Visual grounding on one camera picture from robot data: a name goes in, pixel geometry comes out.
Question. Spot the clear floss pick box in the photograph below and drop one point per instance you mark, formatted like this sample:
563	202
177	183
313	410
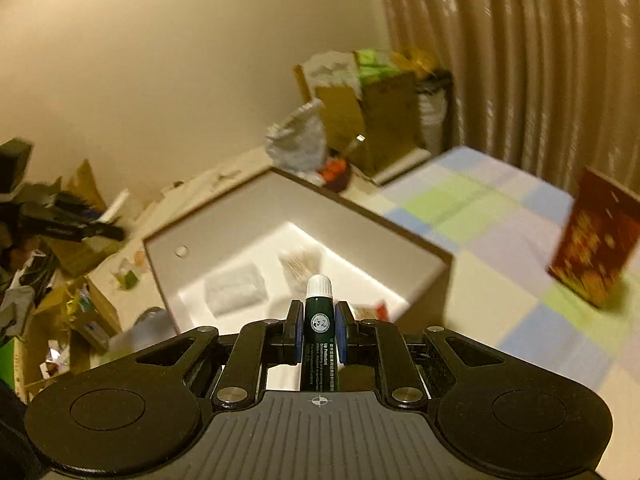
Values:
235	289

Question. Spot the checkered tablecloth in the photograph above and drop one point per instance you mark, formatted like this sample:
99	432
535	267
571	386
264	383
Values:
502	225

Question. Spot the large white cardboard box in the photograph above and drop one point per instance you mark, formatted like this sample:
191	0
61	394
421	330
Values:
369	260

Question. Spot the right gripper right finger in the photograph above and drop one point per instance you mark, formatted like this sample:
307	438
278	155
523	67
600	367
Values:
376	358

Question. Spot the dark green tube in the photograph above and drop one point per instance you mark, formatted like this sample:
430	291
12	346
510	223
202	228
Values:
319	363

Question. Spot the brown cardboard boxes pile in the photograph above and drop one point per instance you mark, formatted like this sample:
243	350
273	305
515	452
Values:
403	109

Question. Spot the cluttered pile of items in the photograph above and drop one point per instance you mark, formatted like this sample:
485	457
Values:
34	217

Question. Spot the silver plastic bag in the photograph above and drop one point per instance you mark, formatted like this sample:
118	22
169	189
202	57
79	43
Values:
298	144

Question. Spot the red snack packet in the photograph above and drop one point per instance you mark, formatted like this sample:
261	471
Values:
377	312

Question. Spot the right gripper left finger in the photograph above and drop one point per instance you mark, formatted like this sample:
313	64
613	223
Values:
257	347

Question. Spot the cotton swab bundle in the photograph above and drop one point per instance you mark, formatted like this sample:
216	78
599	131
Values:
300	264

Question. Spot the red gift box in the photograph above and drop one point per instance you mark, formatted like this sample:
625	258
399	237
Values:
598	239

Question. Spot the brown curtain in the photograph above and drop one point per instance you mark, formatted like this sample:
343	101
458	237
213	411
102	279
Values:
549	86

